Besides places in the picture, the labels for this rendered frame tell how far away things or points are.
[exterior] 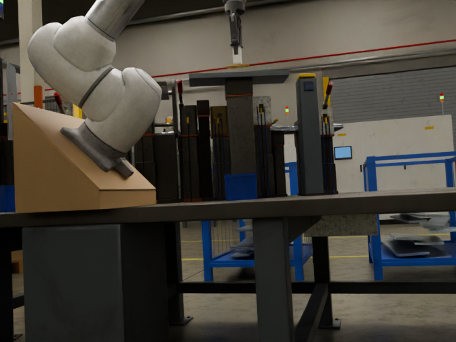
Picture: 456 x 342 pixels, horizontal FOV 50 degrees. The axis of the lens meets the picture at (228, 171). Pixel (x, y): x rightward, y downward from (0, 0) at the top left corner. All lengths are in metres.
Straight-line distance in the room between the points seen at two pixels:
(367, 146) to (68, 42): 8.74
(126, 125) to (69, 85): 0.19
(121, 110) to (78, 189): 0.25
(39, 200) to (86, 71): 0.37
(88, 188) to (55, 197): 0.10
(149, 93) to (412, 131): 8.75
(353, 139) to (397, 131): 0.82
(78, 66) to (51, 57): 0.07
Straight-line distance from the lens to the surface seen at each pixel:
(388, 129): 9.91
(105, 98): 1.41
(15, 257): 5.76
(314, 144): 1.86
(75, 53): 1.42
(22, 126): 1.42
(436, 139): 9.98
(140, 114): 1.41
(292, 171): 3.84
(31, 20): 10.09
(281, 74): 1.85
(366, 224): 2.39
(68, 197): 1.33
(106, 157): 1.44
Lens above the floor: 0.72
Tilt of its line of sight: 3 degrees up
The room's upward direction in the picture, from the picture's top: 3 degrees counter-clockwise
